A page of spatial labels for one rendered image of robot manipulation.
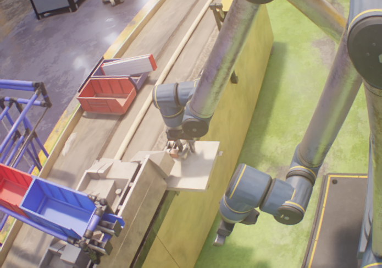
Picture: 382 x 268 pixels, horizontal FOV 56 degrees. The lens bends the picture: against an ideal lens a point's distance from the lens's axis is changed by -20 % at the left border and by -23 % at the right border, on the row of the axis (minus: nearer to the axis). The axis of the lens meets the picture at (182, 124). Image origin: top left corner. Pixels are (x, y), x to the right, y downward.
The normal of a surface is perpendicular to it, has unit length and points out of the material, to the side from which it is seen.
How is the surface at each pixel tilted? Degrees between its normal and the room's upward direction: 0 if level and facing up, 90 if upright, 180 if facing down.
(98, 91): 88
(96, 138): 0
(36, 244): 0
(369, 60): 90
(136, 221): 80
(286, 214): 90
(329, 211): 0
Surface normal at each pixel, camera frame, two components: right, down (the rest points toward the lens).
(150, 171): 0.85, -0.06
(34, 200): 0.92, 0.11
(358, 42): -0.52, 0.64
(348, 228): -0.26, -0.70
